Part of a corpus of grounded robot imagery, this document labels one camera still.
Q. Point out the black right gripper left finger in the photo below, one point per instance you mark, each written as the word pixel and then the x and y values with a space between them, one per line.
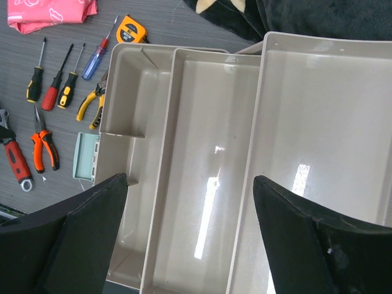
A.
pixel 66 247

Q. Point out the blue handled screwdriver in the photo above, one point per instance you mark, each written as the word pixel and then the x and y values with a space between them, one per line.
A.
pixel 96 58

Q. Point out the orange handled adjustable wrench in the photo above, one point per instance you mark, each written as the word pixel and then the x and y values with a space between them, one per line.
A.
pixel 14 154

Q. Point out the grey green toolbox latch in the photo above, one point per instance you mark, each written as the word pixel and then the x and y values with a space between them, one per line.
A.
pixel 84 157

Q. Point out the pink printed cloth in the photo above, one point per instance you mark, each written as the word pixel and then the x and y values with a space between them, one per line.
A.
pixel 27 16

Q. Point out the red black screwdriver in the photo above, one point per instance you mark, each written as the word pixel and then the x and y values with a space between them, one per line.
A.
pixel 52 92

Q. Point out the black floral plush blanket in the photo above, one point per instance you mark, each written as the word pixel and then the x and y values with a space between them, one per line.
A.
pixel 338 19

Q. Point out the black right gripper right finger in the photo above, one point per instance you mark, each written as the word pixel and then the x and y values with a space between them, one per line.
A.
pixel 314 249

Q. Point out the orange handled small pliers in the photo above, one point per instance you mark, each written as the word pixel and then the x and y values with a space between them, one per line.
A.
pixel 42 138

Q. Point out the yellow black screwdriver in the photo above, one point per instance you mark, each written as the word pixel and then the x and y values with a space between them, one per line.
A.
pixel 67 93
pixel 34 88

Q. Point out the yellow tape measure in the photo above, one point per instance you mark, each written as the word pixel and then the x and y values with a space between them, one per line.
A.
pixel 131 31

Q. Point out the translucent brown plastic toolbox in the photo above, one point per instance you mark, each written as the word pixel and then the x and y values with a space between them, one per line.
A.
pixel 192 127

